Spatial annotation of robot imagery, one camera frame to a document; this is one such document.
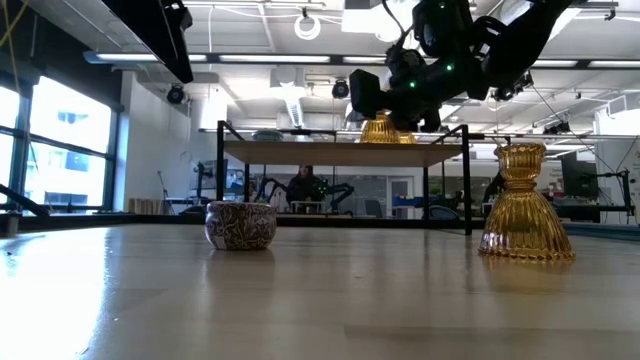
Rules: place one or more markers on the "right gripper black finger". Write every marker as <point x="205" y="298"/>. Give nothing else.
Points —
<point x="405" y="122"/>
<point x="430" y="121"/>

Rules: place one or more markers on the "blue candle tin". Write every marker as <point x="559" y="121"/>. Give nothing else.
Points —
<point x="267" y="135"/>

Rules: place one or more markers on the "patterned ceramic bowl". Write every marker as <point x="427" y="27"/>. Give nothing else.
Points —
<point x="240" y="226"/>

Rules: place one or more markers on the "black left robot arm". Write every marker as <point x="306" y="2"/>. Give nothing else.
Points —
<point x="160" y="35"/>

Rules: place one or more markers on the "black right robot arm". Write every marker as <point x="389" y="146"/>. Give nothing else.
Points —
<point x="520" y="45"/>

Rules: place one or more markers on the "wooden shelf black metal legs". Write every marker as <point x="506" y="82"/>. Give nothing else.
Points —
<point x="340" y="154"/>

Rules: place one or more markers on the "black ceiling spotlight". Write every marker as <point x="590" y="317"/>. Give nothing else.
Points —
<point x="340" y="89"/>
<point x="175" y="94"/>

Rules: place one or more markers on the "blue storage bins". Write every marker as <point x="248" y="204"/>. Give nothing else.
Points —
<point x="407" y="201"/>

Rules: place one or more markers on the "white ceiling light fixture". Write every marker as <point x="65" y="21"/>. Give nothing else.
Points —
<point x="365" y="20"/>

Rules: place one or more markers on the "person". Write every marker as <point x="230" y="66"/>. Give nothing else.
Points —
<point x="492" y="189"/>
<point x="302" y="186"/>

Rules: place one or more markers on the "long rig light bar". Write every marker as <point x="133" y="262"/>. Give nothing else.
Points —
<point x="275" y="58"/>

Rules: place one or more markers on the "black monitor screen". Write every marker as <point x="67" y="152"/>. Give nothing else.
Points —
<point x="580" y="175"/>

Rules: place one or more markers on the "black equipment stand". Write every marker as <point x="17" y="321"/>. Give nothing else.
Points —
<point x="627" y="190"/>

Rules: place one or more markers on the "black ceiling camera mount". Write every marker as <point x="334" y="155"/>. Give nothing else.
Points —
<point x="505" y="93"/>

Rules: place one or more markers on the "black aluminium rig frame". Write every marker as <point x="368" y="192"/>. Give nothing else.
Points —
<point x="350" y="221"/>

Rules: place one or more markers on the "dark window frame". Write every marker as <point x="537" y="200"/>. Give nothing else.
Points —
<point x="22" y="150"/>

